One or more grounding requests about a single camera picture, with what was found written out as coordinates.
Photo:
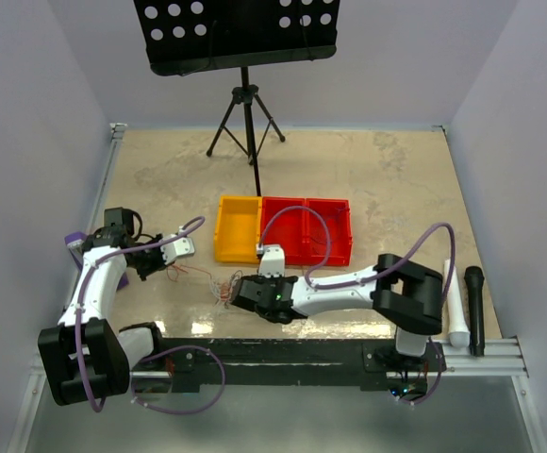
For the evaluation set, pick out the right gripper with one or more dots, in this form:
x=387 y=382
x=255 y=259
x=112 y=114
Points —
x=261 y=279

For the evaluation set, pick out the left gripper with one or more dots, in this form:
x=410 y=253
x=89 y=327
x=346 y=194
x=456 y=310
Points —
x=158 y=266

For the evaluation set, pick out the yellow plastic bin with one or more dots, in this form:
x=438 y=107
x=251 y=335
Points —
x=237 y=230

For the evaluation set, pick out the red plastic bin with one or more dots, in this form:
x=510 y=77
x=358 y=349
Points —
x=337 y=216
x=288 y=229

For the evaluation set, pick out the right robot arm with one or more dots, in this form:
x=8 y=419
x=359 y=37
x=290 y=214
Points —
x=405 y=293

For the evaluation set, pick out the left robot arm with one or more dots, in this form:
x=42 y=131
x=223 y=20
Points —
x=84 y=359

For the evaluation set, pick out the white microphone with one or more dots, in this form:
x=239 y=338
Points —
x=458 y=331

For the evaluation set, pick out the black microphone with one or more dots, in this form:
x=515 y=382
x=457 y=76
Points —
x=474 y=281

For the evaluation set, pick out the black music stand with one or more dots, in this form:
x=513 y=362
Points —
x=184 y=38

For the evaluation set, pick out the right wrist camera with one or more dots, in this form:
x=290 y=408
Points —
x=272 y=261

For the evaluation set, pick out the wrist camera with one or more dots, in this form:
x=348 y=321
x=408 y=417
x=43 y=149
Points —
x=272 y=261
x=174 y=247

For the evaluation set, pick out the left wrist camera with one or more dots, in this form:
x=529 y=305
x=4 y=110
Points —
x=174 y=247

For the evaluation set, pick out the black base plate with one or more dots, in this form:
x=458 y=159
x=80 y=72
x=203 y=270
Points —
x=370 y=365

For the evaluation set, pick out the aluminium left rail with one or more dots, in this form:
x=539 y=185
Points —
x=116 y=139

